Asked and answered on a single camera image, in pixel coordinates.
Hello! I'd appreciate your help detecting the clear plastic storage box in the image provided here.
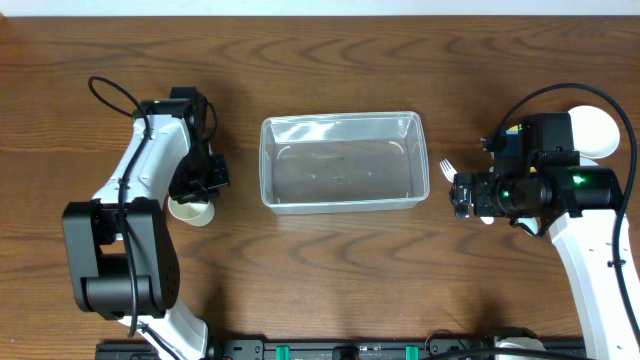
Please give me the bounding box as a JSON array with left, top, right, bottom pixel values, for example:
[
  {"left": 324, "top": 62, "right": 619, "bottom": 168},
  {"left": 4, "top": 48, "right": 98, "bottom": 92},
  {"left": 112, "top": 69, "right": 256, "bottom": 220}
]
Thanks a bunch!
[{"left": 259, "top": 111, "right": 430, "bottom": 215}]

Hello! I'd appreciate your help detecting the white plastic cup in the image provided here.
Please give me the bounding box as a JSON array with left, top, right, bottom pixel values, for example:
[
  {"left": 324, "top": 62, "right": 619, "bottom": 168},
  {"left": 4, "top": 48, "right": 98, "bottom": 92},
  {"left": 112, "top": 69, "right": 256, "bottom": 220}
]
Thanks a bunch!
[{"left": 167, "top": 198, "right": 215, "bottom": 227}]

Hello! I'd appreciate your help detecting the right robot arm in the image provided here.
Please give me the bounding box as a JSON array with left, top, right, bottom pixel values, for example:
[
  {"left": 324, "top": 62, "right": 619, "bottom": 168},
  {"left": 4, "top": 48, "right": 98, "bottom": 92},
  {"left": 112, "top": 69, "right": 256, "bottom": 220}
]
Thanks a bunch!
[{"left": 440, "top": 161, "right": 639, "bottom": 359}]

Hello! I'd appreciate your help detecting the black mounting rail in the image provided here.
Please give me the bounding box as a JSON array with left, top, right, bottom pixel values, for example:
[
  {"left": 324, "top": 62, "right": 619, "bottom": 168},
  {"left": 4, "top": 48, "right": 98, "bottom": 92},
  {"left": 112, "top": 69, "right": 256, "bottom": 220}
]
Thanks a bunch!
[{"left": 95, "top": 328, "right": 587, "bottom": 360}]

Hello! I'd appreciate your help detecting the white plastic bowl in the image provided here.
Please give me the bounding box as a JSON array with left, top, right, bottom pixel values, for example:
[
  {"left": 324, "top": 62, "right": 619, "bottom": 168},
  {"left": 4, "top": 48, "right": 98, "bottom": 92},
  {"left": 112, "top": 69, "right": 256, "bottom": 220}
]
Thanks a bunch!
[{"left": 568, "top": 105, "right": 620, "bottom": 160}]

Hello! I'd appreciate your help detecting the mint green plastic spoon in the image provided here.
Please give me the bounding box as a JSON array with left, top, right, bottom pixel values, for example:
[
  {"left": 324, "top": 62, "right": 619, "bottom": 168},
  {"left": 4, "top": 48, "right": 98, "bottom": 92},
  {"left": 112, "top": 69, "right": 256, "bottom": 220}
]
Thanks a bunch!
[{"left": 516, "top": 218, "right": 539, "bottom": 236}]

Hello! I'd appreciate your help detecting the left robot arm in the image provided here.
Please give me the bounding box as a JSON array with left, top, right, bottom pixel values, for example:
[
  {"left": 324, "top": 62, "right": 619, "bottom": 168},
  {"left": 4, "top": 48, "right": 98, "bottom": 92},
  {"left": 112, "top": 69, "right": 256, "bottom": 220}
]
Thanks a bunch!
[{"left": 62, "top": 88, "right": 229, "bottom": 359}]

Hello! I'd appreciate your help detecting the white plastic fork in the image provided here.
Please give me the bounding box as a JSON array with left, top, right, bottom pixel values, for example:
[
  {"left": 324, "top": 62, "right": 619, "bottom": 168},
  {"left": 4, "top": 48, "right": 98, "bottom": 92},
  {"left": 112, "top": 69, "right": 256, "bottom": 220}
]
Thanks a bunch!
[{"left": 439, "top": 159, "right": 457, "bottom": 183}]

